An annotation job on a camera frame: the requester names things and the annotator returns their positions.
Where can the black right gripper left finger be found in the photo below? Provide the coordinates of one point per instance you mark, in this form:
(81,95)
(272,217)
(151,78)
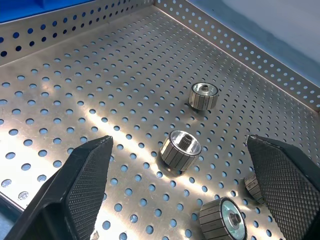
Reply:
(75,195)

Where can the perforated steel tray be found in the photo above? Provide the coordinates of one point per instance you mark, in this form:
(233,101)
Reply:
(112,75)

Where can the grooved metal roller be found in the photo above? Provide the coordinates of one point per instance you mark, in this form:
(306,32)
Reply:
(220,220)
(252,186)
(203,98)
(178,155)

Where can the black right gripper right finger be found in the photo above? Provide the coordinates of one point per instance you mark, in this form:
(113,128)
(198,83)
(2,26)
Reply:
(290,190)

